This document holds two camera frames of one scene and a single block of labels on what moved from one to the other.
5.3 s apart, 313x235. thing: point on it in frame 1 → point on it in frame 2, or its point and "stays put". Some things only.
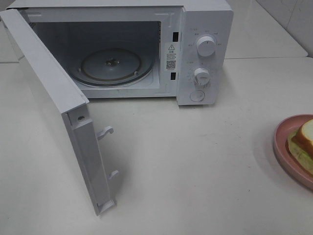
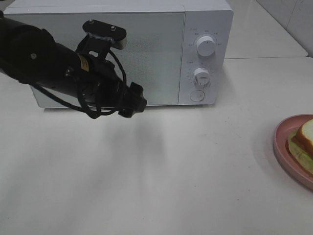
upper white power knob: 206,46 stays put
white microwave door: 74,106 → 153,58
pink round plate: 283,156 stays put
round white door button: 197,95 stays put
